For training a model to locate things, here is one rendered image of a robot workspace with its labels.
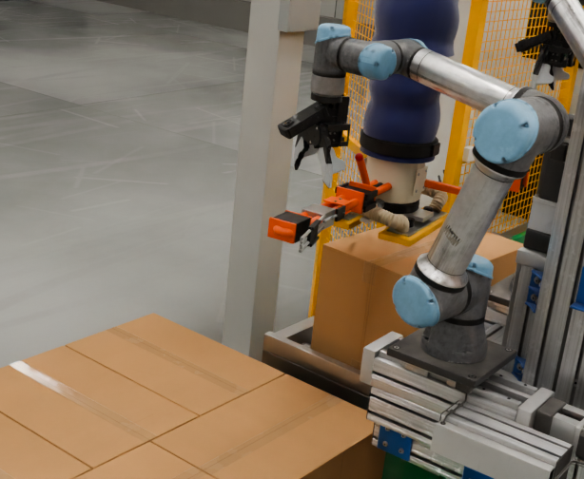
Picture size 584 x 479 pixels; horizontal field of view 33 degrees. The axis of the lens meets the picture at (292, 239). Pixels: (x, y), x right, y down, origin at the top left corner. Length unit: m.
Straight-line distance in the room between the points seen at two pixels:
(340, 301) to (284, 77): 1.17
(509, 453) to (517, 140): 0.66
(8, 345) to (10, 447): 1.79
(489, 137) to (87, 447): 1.41
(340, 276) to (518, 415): 1.06
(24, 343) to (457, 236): 2.83
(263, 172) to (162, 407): 1.40
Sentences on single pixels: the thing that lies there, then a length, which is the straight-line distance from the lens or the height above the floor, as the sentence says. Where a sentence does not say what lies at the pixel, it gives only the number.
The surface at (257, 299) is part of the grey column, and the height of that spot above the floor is 0.33.
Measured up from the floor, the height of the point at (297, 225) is 1.24.
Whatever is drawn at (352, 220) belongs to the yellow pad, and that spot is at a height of 1.11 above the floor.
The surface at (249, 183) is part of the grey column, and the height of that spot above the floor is 0.83.
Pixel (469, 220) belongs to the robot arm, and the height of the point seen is 1.41.
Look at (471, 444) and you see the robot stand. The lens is 2.18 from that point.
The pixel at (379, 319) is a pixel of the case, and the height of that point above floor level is 0.78.
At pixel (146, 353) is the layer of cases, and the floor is 0.54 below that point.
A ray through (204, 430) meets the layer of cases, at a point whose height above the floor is 0.54.
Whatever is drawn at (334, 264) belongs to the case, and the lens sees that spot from 3.14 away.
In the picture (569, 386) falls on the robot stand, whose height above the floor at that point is 0.99.
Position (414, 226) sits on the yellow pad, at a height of 1.11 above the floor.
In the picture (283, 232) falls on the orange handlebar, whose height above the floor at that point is 1.22.
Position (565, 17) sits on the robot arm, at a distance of 2.64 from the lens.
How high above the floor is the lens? 2.01
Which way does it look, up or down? 20 degrees down
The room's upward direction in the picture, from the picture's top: 6 degrees clockwise
